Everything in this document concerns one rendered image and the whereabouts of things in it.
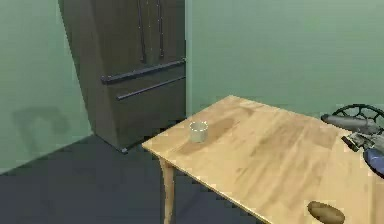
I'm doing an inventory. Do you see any white cup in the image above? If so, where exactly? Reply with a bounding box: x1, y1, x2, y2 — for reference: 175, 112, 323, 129
189, 120, 209, 144

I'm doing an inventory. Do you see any light wooden table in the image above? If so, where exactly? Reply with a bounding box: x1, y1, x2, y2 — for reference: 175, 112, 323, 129
141, 94, 384, 224

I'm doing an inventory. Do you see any dark brown fridge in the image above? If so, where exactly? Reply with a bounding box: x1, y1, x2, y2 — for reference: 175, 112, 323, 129
57, 0, 187, 154

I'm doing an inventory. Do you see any brown potato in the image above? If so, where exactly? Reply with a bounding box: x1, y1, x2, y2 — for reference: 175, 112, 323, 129
306, 200, 346, 224

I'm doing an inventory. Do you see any blue bowl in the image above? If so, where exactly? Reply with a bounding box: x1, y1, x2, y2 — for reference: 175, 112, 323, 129
363, 147, 384, 180

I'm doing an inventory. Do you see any black fridge handle bar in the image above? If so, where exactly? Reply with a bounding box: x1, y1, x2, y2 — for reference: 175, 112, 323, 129
136, 0, 147, 63
156, 0, 165, 58
115, 75, 187, 102
100, 58, 187, 86

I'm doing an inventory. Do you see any grey pan with handle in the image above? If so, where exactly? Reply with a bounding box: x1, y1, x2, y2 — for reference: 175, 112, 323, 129
320, 113, 384, 153

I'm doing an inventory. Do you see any black wire rack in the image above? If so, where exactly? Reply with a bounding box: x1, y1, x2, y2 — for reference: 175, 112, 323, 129
331, 103, 384, 126

